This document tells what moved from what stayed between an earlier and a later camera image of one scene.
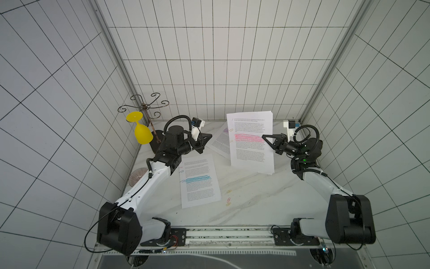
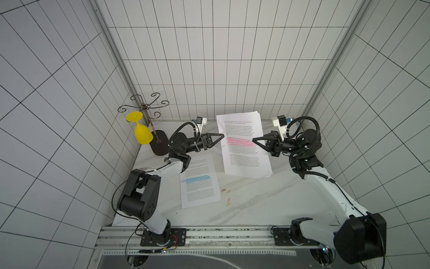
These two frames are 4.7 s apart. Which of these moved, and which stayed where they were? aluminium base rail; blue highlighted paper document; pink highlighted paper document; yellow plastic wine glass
Moved: pink highlighted paper document
Stayed: yellow plastic wine glass; blue highlighted paper document; aluminium base rail
